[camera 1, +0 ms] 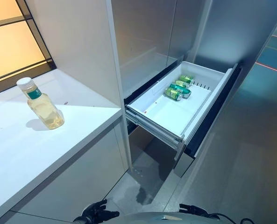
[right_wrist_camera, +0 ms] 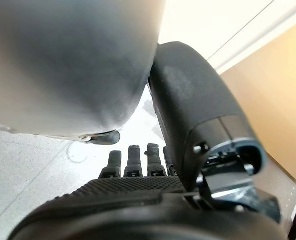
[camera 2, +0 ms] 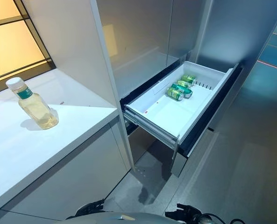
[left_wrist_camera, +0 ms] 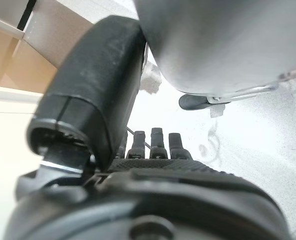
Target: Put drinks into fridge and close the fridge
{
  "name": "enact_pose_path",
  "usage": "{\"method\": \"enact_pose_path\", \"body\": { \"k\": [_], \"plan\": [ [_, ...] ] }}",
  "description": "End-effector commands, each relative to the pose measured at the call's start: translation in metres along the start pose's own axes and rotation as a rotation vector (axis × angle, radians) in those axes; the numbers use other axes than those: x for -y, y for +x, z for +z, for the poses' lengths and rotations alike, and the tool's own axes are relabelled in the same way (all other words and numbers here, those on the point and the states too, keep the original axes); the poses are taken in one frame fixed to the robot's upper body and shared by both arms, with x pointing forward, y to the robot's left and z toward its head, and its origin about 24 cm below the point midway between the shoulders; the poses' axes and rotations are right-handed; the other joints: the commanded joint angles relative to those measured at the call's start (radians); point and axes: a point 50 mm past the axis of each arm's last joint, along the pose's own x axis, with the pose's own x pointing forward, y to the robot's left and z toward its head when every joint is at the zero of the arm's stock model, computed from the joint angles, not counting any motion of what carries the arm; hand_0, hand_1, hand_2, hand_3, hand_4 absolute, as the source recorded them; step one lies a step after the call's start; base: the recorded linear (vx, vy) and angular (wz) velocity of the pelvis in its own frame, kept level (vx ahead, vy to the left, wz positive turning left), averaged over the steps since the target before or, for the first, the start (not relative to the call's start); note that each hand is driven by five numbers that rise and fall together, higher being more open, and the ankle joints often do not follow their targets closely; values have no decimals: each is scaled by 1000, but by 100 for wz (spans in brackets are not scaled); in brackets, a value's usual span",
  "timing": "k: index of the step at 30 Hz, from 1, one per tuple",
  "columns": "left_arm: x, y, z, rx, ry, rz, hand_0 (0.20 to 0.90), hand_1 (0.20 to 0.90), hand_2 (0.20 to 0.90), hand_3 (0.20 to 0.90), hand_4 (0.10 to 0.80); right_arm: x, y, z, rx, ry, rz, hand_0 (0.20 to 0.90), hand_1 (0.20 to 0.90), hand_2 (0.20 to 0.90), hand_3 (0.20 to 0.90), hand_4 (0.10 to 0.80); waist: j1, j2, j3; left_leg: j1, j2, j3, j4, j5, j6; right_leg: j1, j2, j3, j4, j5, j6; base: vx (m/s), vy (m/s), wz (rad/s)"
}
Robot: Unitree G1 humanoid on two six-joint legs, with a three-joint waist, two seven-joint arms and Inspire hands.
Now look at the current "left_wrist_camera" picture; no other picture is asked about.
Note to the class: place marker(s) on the silver left robot leg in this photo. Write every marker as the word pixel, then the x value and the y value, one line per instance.
pixel 212 37

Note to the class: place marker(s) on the white counter cabinet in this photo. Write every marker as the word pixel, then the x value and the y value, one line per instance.
pixel 38 57

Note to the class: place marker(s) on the white floor tape piece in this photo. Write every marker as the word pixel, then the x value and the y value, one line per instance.
pixel 217 111
pixel 151 78

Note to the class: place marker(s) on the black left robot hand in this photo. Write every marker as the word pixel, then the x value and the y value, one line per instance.
pixel 95 82

